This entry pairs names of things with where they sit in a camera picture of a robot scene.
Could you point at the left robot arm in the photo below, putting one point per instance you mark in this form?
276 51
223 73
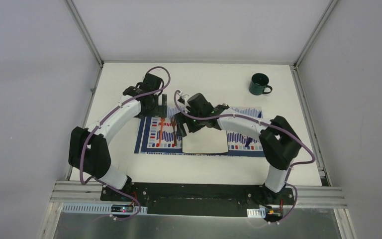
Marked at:
90 145

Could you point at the aluminium frame rail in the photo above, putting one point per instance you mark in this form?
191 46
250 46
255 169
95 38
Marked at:
305 196

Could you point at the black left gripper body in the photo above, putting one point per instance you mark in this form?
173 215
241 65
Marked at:
159 109

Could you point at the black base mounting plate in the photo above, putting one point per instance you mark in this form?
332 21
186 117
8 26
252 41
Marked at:
214 200

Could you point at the white square plate black rim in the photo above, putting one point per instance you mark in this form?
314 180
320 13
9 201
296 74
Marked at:
205 141

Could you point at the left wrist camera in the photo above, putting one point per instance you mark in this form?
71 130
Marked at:
150 83

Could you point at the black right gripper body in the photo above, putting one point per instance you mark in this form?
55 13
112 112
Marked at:
194 124

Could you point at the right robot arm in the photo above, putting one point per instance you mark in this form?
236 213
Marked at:
278 140

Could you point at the brown wooden fork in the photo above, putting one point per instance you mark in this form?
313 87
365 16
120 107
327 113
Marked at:
173 125

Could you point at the blue striped placemat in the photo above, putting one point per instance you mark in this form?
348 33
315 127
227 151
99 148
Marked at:
157 137

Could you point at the dark green mug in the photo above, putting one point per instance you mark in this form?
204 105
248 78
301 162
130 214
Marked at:
259 84

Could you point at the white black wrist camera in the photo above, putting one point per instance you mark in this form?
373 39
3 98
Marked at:
197 105

